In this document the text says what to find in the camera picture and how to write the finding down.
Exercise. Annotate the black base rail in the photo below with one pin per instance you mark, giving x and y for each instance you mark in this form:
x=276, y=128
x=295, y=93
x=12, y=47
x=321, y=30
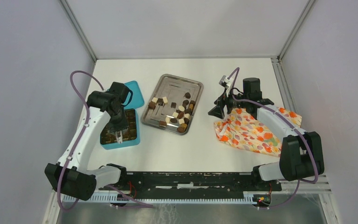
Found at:
x=193, y=185

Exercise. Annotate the pile of assorted chocolates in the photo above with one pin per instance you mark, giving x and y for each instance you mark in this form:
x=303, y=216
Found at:
x=172, y=115

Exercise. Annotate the metal serving tongs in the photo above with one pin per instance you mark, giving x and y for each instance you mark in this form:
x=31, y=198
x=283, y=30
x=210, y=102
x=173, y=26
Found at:
x=119, y=137

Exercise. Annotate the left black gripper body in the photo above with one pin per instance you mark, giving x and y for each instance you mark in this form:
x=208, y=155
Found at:
x=118, y=122

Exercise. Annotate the floral cloth bag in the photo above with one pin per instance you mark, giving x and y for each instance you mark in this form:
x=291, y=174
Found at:
x=241, y=130

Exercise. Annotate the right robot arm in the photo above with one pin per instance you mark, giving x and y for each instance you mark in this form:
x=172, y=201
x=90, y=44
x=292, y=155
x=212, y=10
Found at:
x=301, y=154

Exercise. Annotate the teal box lid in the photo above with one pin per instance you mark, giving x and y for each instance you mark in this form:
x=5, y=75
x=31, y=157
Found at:
x=134, y=99

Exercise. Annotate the silver metal tray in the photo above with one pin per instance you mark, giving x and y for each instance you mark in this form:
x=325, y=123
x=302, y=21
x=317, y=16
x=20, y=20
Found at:
x=174, y=87

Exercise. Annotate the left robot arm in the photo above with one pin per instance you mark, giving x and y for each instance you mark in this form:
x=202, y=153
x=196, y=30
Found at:
x=70, y=175

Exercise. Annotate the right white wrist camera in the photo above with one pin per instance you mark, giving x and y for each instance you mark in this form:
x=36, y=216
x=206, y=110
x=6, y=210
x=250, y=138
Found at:
x=226, y=82

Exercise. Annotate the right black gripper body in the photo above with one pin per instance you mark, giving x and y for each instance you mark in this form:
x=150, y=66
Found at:
x=231, y=103

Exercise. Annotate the teal chocolate box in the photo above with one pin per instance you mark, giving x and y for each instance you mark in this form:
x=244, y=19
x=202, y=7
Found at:
x=130, y=138

